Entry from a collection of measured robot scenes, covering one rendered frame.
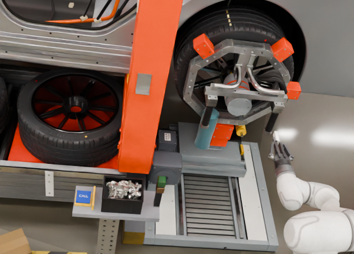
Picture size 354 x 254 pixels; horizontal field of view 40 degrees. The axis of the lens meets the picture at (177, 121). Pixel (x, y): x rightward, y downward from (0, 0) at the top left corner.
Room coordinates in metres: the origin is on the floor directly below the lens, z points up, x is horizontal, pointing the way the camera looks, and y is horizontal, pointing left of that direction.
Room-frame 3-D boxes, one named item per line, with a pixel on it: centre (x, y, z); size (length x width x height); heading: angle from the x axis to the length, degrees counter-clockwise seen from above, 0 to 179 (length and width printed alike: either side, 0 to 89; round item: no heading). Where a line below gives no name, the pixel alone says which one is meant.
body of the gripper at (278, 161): (1.62, -0.53, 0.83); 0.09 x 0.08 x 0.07; 11
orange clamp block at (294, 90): (2.16, -0.57, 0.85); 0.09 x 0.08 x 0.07; 101
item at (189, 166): (2.26, -0.23, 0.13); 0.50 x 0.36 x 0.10; 101
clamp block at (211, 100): (1.86, -0.14, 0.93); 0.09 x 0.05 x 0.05; 11
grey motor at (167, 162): (1.99, 0.03, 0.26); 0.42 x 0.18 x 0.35; 11
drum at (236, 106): (2.02, -0.28, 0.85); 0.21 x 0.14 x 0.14; 11
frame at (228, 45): (2.09, -0.27, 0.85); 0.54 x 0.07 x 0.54; 101
